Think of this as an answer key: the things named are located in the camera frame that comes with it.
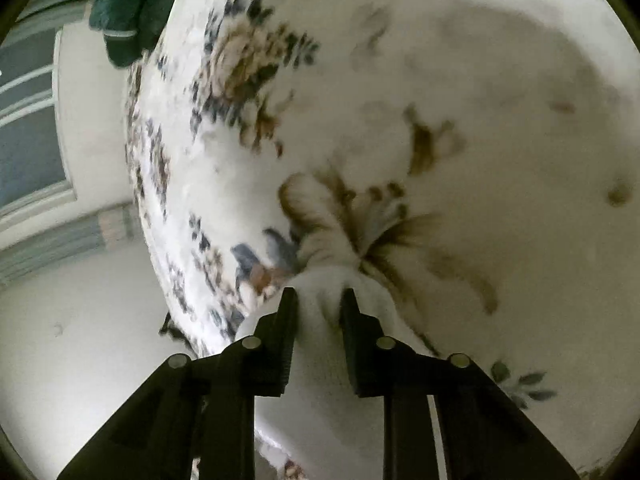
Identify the white knit sweater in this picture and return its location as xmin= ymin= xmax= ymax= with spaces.
xmin=255 ymin=266 xmax=428 ymax=479

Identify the teal striped right curtain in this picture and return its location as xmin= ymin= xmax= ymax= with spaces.
xmin=1 ymin=203 xmax=142 ymax=290

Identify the teal striped curtain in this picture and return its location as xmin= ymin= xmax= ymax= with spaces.
xmin=9 ymin=0 xmax=91 ymax=38
xmin=1 ymin=203 xmax=142 ymax=290

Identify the floral bed blanket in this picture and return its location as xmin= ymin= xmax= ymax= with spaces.
xmin=127 ymin=0 xmax=639 ymax=479

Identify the dark green folded blanket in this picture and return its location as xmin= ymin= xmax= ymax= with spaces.
xmin=89 ymin=0 xmax=175 ymax=68

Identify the teal striped left curtain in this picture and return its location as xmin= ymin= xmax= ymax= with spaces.
xmin=9 ymin=0 xmax=91 ymax=38

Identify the window with white frame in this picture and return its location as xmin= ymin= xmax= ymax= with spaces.
xmin=1 ymin=29 xmax=76 ymax=230

